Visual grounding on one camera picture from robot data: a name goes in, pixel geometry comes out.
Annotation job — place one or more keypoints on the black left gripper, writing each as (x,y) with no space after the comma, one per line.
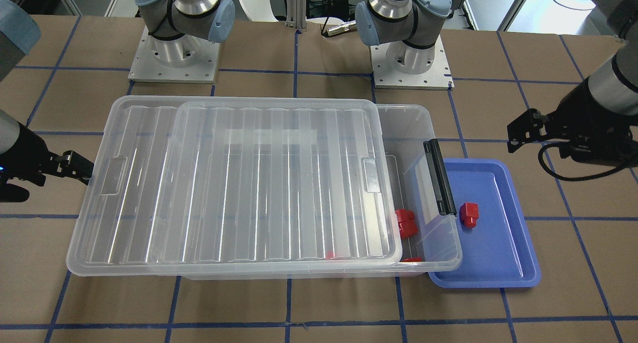
(582,109)

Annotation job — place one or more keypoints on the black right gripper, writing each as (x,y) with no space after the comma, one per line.
(26,151)

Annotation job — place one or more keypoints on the clear plastic box lid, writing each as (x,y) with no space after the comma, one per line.
(134,219)

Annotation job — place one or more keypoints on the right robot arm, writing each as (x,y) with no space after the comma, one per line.
(184,9)

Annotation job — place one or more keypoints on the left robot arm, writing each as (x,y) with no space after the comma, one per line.
(614,84)

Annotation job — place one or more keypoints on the blue plastic tray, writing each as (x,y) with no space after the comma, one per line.
(498,252)

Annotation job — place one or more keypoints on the red block in box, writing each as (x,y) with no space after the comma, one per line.
(407,224)

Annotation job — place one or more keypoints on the red block at box front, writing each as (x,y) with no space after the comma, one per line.
(412,260)

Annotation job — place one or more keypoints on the clear plastic storage box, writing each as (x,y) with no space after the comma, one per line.
(413,183)

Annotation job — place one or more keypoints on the white chair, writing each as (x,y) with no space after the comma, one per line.
(258,10)

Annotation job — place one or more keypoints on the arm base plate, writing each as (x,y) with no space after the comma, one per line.
(183,60)
(398,66)

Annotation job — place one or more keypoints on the black box latch handle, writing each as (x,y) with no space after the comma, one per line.
(437,171)

